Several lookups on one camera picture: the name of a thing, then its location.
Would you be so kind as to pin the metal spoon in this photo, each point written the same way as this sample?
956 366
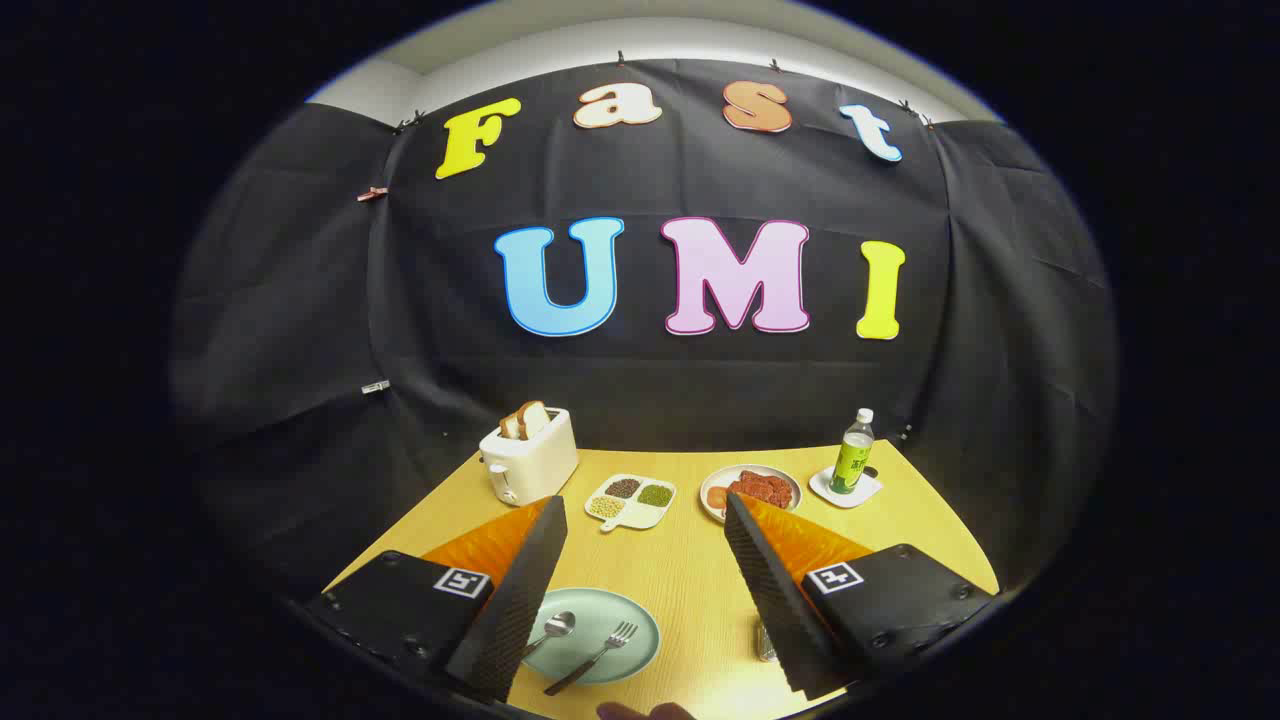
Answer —
557 626

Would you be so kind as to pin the toast bread slice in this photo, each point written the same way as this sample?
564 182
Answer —
511 427
535 418

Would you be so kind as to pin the orange vegetable slice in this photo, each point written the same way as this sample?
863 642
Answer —
716 497

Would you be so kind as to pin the metal fork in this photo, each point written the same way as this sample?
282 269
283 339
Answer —
600 652

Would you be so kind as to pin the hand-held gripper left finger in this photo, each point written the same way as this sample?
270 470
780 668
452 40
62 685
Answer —
525 590

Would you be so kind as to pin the perforated metal cutlery basket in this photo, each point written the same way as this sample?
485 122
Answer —
766 642

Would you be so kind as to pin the white divided dish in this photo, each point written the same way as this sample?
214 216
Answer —
640 516

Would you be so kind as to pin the white oval food plate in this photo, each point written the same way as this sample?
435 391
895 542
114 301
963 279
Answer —
783 478

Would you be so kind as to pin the brown meat pieces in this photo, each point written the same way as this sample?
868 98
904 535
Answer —
765 487

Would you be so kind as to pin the pile of green beans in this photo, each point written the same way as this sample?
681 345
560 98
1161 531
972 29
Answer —
655 494

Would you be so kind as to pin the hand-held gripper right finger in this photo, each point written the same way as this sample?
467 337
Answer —
770 590

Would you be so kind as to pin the white square coaster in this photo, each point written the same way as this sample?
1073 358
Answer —
868 491

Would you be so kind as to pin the white toaster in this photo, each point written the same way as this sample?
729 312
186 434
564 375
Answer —
535 465

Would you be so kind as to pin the silver cloth clip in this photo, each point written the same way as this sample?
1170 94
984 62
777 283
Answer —
375 386

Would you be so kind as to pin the pile of dark beans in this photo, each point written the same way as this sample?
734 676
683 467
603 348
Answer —
623 487

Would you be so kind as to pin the green drink bottle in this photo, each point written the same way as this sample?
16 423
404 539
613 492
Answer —
852 460

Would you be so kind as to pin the pile of yellow beans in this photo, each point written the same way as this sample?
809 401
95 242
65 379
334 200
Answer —
606 506

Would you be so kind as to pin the teal round plate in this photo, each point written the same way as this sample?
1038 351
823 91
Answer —
592 605

